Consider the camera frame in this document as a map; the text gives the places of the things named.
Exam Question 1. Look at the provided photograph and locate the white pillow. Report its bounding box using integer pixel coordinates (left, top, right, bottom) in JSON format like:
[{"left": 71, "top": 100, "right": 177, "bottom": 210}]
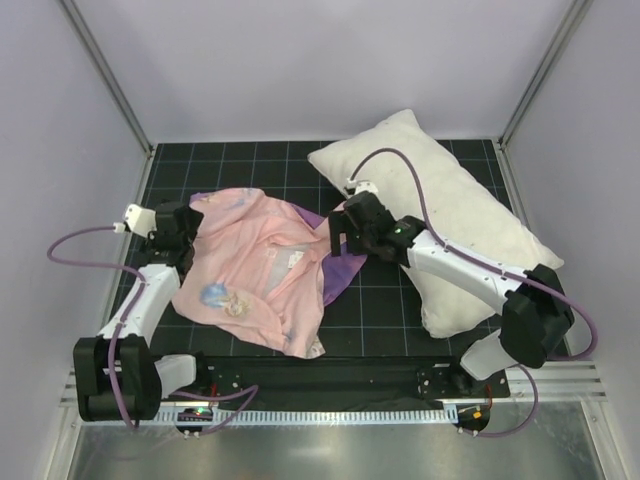
[{"left": 306, "top": 109, "right": 565, "bottom": 339}]

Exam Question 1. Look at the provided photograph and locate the pink purple printed pillowcase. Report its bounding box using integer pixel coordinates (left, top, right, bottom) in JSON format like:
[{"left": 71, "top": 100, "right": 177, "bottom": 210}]
[{"left": 172, "top": 188, "right": 367, "bottom": 359}]

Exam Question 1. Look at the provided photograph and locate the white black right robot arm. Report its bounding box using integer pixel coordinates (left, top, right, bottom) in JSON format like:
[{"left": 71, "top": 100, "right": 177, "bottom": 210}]
[{"left": 328, "top": 191, "right": 575, "bottom": 396}]

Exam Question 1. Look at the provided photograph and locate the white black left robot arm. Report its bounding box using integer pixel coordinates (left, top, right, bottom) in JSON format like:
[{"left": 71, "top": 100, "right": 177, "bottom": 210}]
[{"left": 73, "top": 202, "right": 212, "bottom": 425}]

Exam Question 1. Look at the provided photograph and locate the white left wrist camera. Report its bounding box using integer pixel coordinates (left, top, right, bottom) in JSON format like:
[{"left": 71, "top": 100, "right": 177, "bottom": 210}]
[{"left": 113, "top": 203, "right": 157, "bottom": 238}]

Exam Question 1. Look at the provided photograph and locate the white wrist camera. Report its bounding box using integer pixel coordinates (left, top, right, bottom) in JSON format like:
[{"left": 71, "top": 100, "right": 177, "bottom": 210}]
[
  {"left": 344, "top": 178, "right": 378, "bottom": 198},
  {"left": 113, "top": 203, "right": 157, "bottom": 238}
]

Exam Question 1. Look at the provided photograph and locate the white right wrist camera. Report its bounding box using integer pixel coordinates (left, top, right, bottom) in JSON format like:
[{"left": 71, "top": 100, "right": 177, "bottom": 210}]
[{"left": 344, "top": 178, "right": 378, "bottom": 198}]

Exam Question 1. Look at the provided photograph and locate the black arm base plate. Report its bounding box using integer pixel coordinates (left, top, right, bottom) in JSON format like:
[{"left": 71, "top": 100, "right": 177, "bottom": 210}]
[{"left": 182, "top": 356, "right": 510, "bottom": 412}]

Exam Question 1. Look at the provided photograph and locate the slotted grey cable duct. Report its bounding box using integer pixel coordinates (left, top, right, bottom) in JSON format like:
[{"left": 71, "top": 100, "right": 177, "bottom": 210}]
[{"left": 149, "top": 407, "right": 458, "bottom": 427}]

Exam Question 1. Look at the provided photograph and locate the left aluminium rail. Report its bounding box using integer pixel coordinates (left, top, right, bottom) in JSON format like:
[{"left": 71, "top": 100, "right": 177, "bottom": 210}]
[{"left": 59, "top": 369, "right": 78, "bottom": 407}]

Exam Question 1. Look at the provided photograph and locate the left aluminium frame post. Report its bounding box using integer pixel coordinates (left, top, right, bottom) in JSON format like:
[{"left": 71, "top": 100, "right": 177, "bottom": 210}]
[{"left": 57, "top": 0, "right": 153, "bottom": 157}]

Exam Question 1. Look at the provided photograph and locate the aluminium frame post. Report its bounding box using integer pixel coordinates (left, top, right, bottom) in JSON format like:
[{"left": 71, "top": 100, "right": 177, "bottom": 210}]
[
  {"left": 498, "top": 0, "right": 593, "bottom": 148},
  {"left": 57, "top": 0, "right": 153, "bottom": 157}
]

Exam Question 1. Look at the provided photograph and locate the right aluminium frame post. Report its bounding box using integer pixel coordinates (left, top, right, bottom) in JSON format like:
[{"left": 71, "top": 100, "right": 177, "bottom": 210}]
[{"left": 498, "top": 0, "right": 593, "bottom": 148}]

